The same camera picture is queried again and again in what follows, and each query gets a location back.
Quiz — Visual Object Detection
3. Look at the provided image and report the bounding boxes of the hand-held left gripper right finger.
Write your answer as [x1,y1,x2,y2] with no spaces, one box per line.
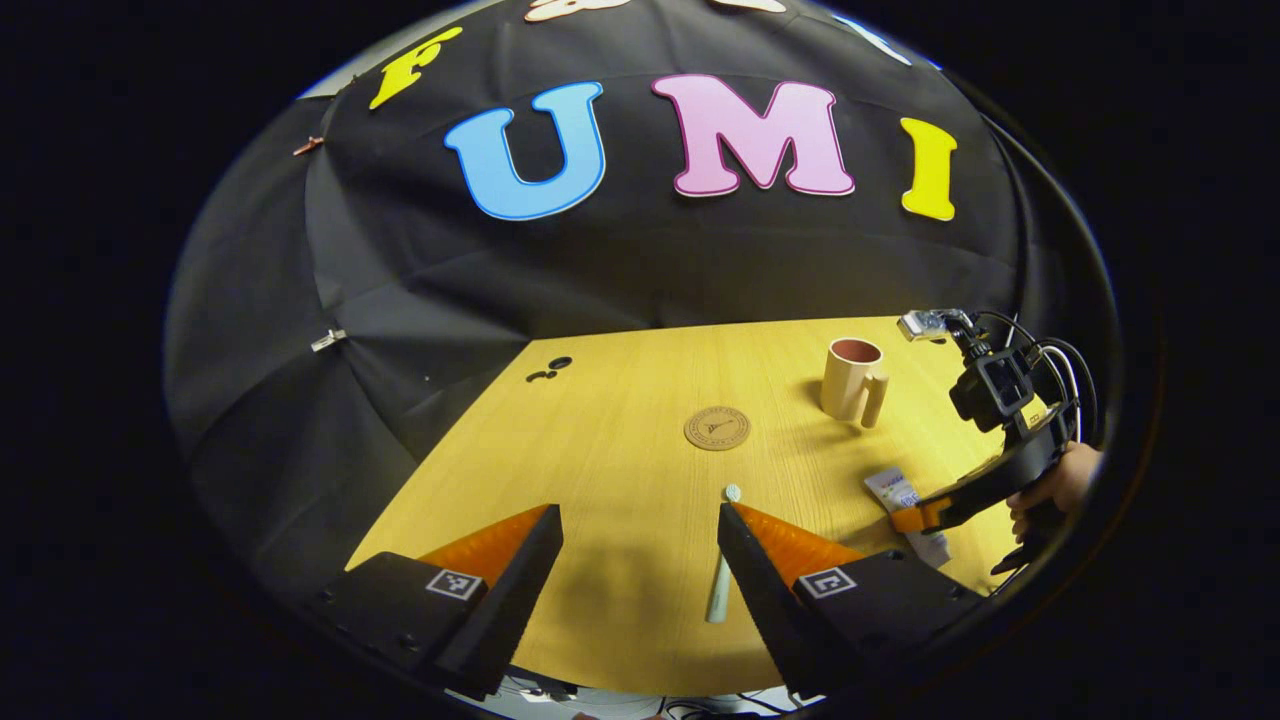
[716,502,991,701]

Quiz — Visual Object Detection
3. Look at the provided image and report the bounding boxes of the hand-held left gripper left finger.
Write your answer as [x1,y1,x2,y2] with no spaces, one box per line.
[310,503,565,701]

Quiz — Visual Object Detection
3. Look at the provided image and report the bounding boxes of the light blue toothbrush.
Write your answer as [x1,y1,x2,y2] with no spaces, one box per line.
[705,484,744,625]

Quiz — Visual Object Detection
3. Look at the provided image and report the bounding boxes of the white toothpaste tube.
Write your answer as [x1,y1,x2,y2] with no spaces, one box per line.
[864,467,954,569]

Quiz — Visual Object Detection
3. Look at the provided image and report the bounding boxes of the beige cup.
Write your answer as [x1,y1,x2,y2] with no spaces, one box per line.
[820,338,890,430]

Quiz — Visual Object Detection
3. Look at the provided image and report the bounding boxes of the round cork coaster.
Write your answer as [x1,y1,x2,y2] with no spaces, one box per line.
[684,405,752,452]

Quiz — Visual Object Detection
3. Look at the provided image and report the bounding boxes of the wooden desktop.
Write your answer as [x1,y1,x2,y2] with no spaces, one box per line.
[345,316,1053,698]

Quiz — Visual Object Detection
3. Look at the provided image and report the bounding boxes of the black backdrop cloth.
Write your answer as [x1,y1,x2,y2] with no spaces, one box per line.
[165,0,1117,601]

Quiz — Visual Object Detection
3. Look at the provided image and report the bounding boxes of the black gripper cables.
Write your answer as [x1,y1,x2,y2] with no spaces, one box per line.
[975,308,1101,447]

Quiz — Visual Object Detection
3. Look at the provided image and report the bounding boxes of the tangled black floor cables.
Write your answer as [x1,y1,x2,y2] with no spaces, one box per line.
[500,676,801,720]

